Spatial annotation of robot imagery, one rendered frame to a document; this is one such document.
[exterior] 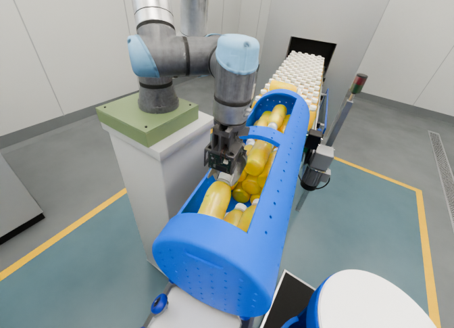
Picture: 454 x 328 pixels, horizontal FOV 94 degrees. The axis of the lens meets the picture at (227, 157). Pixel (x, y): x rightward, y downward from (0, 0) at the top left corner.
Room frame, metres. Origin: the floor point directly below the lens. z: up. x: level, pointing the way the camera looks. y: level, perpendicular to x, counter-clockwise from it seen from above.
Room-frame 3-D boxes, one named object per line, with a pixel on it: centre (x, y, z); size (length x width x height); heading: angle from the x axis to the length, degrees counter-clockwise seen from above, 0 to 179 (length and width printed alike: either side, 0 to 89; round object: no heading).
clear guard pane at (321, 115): (1.59, -0.72, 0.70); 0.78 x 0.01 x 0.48; 162
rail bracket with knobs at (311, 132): (1.05, -0.47, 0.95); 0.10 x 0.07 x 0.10; 72
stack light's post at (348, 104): (1.32, -0.73, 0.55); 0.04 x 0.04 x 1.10; 72
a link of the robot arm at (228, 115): (0.41, 0.00, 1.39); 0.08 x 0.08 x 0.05
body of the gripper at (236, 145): (0.40, 0.01, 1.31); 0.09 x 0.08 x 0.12; 162
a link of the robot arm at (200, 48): (0.50, 0.06, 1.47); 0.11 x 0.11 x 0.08; 23
